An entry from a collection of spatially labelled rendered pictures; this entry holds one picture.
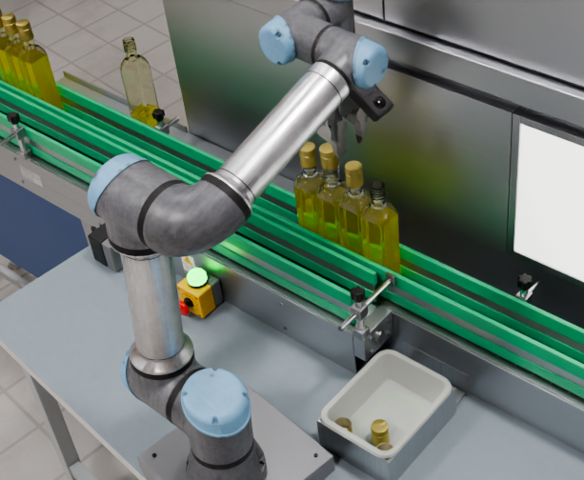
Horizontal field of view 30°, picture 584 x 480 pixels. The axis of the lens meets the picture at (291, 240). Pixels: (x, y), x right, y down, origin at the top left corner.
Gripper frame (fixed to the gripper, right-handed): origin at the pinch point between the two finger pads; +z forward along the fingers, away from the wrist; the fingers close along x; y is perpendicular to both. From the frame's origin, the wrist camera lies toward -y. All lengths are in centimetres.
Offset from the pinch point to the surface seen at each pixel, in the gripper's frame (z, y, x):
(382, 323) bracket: 33.3, -12.9, 9.2
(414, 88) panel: -8.8, -6.1, -12.0
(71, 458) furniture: 99, 63, 49
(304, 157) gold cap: 6.2, 11.0, 2.3
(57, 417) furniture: 82, 63, 49
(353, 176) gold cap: 6.1, -1.1, 1.3
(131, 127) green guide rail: 26, 73, -1
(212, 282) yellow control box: 38, 28, 18
